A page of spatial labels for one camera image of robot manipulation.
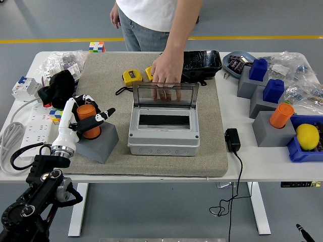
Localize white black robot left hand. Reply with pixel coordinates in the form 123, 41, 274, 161
51, 94, 116, 152

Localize person's left hand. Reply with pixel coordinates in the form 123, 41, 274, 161
150, 52, 184, 103

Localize person's right hand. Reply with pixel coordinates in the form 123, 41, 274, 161
110, 4, 122, 29

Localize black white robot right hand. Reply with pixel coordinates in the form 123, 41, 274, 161
295, 223, 316, 242

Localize orange cylinder battery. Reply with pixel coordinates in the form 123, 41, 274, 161
76, 105, 102, 140
269, 103, 295, 129

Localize grey block with round hole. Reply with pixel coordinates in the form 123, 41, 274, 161
75, 123, 120, 164

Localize grey electrical box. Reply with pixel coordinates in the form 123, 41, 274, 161
127, 82, 201, 157

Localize colourful puzzle cube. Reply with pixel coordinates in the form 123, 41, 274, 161
88, 41, 106, 53
49, 108, 64, 126

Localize white power strip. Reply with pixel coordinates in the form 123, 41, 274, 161
19, 104, 62, 162

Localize person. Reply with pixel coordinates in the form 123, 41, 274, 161
110, 0, 204, 52

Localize black plastic tray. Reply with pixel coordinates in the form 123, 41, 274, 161
180, 49, 223, 86

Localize black cloth glove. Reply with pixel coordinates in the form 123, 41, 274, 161
37, 70, 76, 109

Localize black table control panel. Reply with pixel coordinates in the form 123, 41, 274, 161
280, 180, 323, 189

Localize white table leg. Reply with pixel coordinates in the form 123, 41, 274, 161
247, 181, 272, 235
68, 183, 89, 237

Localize grey-brown mat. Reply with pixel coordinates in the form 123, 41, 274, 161
55, 51, 229, 178

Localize white circuit breaker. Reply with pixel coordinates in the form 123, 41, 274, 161
11, 75, 43, 102

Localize clear bag of small parts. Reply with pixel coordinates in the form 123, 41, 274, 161
282, 74, 323, 114
37, 49, 88, 84

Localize dark packets in dish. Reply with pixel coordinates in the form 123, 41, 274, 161
227, 54, 245, 74

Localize blue-grey dish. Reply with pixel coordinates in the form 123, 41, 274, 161
222, 49, 256, 79

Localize grey block holder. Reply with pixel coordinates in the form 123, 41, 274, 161
252, 110, 297, 148
249, 85, 286, 119
237, 66, 270, 99

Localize blue plastic bin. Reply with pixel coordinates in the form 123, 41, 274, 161
286, 114, 323, 163

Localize blue block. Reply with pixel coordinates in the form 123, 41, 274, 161
249, 58, 268, 81
262, 79, 285, 103

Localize yellow lemon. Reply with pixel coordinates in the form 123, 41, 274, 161
295, 123, 320, 152

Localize black power adapter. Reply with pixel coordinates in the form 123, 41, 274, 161
224, 128, 241, 153

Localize dark packets stack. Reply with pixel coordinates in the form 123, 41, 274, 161
312, 122, 323, 153

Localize clear bag with white label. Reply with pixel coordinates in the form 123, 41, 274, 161
261, 51, 316, 84

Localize yellow tape measure, black strap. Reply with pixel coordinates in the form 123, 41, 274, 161
115, 70, 144, 96

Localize white power strip cable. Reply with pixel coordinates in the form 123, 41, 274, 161
0, 97, 42, 176

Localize black adapter cord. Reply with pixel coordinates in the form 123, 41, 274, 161
208, 150, 244, 242

